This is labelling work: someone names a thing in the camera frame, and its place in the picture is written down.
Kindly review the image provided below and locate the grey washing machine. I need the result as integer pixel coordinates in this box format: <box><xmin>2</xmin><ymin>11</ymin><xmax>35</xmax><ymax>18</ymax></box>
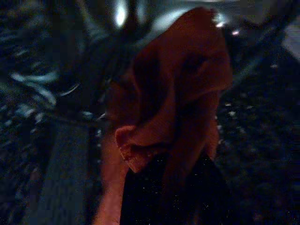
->
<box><xmin>0</xmin><ymin>0</ymin><xmax>300</xmax><ymax>225</ymax></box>

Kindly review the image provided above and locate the red garment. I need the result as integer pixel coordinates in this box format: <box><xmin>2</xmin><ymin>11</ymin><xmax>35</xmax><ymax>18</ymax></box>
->
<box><xmin>92</xmin><ymin>7</ymin><xmax>234</xmax><ymax>225</ymax></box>

